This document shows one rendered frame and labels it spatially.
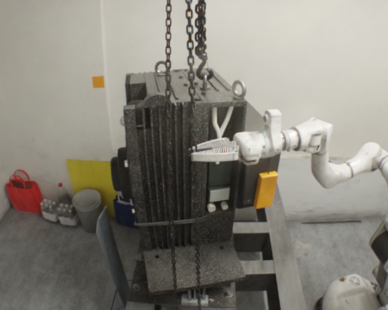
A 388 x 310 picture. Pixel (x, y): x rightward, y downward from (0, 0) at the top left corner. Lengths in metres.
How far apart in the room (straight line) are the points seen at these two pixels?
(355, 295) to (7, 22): 3.44
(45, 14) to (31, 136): 1.17
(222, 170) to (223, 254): 0.42
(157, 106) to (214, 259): 0.74
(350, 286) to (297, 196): 1.12
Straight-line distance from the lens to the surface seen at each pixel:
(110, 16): 2.24
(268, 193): 1.17
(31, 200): 3.15
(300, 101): 2.36
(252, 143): 0.75
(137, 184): 1.12
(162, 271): 1.32
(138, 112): 1.03
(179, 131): 1.05
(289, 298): 1.58
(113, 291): 2.34
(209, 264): 1.34
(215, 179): 1.22
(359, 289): 2.19
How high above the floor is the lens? 1.97
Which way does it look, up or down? 31 degrees down
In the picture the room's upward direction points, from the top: 1 degrees clockwise
